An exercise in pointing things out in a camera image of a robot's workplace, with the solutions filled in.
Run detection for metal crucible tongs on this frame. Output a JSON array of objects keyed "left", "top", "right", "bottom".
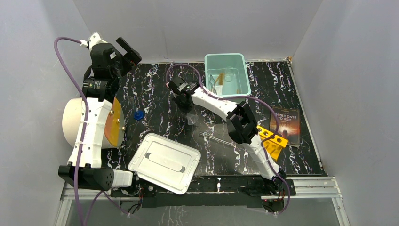
[{"left": 209, "top": 75, "right": 219, "bottom": 92}]

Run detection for clear glass beaker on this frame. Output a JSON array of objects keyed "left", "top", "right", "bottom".
[{"left": 224, "top": 67, "right": 235, "bottom": 82}]

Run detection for small clear plastic bag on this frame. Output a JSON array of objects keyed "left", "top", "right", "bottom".
[{"left": 213, "top": 85, "right": 223, "bottom": 96}]

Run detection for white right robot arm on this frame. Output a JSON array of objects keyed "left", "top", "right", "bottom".
[{"left": 166, "top": 77, "right": 291, "bottom": 197}]

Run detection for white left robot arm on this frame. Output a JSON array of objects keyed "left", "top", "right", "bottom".
[{"left": 58, "top": 32, "right": 142, "bottom": 196}]

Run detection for clear plastic funnel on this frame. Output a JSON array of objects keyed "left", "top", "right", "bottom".
[{"left": 186, "top": 113, "right": 199, "bottom": 126}]

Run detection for mint green plastic bin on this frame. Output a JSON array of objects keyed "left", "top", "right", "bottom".
[{"left": 204, "top": 53, "right": 251, "bottom": 97}]

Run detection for clear glass test tube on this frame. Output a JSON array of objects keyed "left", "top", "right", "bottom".
[{"left": 199, "top": 132, "right": 234, "bottom": 146}]

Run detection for blue capped glass tube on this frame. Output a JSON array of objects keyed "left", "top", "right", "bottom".
[{"left": 133, "top": 97, "right": 145, "bottom": 121}]

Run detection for white drum orange face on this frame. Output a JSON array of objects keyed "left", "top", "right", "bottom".
[{"left": 62, "top": 97, "right": 125, "bottom": 149}]

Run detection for white bin lid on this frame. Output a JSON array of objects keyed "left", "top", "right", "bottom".
[{"left": 128, "top": 133, "right": 201, "bottom": 195}]

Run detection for yellow test tube rack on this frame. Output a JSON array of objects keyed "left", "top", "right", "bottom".
[{"left": 257, "top": 126, "right": 288, "bottom": 162}]

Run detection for dark book three days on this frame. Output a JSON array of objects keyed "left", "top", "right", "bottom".
[{"left": 272, "top": 107, "right": 301, "bottom": 147}]

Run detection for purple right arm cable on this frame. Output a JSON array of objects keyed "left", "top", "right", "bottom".
[{"left": 165, "top": 64, "right": 291, "bottom": 216}]

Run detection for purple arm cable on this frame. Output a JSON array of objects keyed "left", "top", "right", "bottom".
[
  {"left": 165, "top": 64, "right": 291, "bottom": 216},
  {"left": 53, "top": 37, "right": 132, "bottom": 226}
]

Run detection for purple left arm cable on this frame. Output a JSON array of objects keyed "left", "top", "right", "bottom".
[{"left": 53, "top": 37, "right": 132, "bottom": 226}]

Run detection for aluminium frame rail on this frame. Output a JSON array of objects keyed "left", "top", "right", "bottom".
[{"left": 59, "top": 176, "right": 350, "bottom": 226}]

